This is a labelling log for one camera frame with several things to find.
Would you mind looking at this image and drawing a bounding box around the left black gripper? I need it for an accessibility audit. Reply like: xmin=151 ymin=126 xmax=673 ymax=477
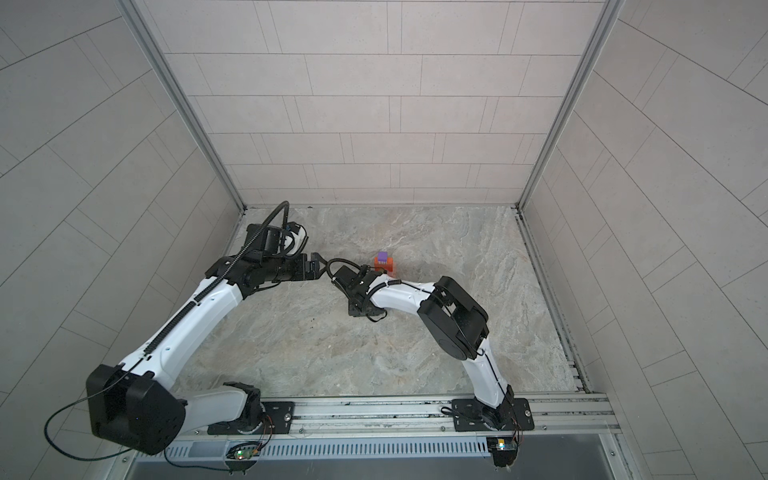
xmin=261 ymin=252 xmax=333 ymax=283

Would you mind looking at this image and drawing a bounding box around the orange block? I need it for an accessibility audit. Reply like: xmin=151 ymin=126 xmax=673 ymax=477
xmin=374 ymin=256 xmax=395 ymax=276

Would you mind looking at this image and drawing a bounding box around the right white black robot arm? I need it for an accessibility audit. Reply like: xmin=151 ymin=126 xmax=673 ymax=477
xmin=332 ymin=268 xmax=520 ymax=431

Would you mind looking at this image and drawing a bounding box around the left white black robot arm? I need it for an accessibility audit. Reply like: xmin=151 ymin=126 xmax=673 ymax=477
xmin=86 ymin=253 xmax=326 ymax=455

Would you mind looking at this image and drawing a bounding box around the right corrugated black conduit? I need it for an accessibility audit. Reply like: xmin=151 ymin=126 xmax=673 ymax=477
xmin=327 ymin=258 xmax=361 ymax=283

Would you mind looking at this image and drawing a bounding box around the corrugated black conduit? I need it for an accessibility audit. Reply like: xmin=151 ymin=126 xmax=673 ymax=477
xmin=143 ymin=200 xmax=290 ymax=356
xmin=327 ymin=258 xmax=361 ymax=283

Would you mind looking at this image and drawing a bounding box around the left corrugated black conduit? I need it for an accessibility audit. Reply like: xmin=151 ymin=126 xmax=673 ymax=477
xmin=143 ymin=200 xmax=290 ymax=356

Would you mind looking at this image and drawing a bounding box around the left controller board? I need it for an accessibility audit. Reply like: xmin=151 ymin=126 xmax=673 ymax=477
xmin=225 ymin=441 xmax=264 ymax=461

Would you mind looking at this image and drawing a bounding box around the controller board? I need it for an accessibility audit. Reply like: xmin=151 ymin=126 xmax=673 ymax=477
xmin=225 ymin=441 xmax=264 ymax=461
xmin=486 ymin=437 xmax=520 ymax=468

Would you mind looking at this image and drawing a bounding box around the right controller board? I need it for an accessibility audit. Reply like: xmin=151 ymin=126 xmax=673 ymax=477
xmin=486 ymin=437 xmax=520 ymax=468

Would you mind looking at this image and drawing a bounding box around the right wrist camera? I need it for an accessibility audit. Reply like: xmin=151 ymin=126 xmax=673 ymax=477
xmin=332 ymin=265 xmax=383 ymax=296

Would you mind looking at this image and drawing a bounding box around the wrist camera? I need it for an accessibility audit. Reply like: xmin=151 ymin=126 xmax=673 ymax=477
xmin=244 ymin=222 xmax=308 ymax=260
xmin=332 ymin=265 xmax=383 ymax=296

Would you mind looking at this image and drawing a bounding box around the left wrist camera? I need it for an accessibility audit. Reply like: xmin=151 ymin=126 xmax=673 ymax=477
xmin=244 ymin=222 xmax=308 ymax=260

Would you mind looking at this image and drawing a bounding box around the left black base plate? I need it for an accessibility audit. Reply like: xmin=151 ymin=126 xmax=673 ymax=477
xmin=207 ymin=402 xmax=295 ymax=435

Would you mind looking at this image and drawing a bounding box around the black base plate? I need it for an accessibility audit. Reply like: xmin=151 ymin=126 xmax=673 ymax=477
xmin=443 ymin=398 xmax=535 ymax=433
xmin=207 ymin=402 xmax=295 ymax=435

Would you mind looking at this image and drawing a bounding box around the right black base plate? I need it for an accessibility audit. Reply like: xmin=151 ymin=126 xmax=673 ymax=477
xmin=443 ymin=398 xmax=535 ymax=433

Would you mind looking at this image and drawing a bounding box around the aluminium mounting rail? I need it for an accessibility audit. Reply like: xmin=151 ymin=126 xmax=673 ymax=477
xmin=276 ymin=392 xmax=621 ymax=440

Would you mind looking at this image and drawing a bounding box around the left black cable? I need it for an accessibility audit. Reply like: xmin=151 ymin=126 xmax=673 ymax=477
xmin=43 ymin=383 xmax=232 ymax=473

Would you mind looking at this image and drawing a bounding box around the left aluminium corner post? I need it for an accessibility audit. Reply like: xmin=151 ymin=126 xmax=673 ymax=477
xmin=116 ymin=0 xmax=246 ymax=215

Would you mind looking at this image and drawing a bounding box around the aluminium corner post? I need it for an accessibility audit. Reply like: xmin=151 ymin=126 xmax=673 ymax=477
xmin=116 ymin=0 xmax=246 ymax=215
xmin=517 ymin=0 xmax=624 ymax=212

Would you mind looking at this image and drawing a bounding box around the right aluminium corner post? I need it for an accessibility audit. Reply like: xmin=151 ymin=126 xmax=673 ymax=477
xmin=517 ymin=0 xmax=624 ymax=212

